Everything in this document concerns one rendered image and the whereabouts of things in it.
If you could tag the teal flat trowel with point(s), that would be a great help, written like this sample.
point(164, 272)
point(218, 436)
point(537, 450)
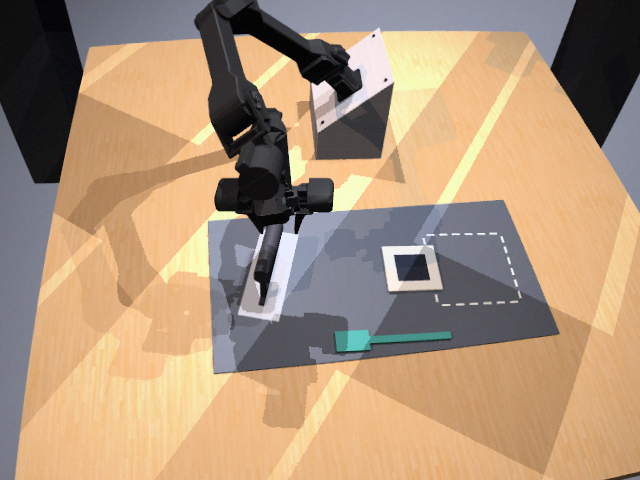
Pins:
point(360, 341)

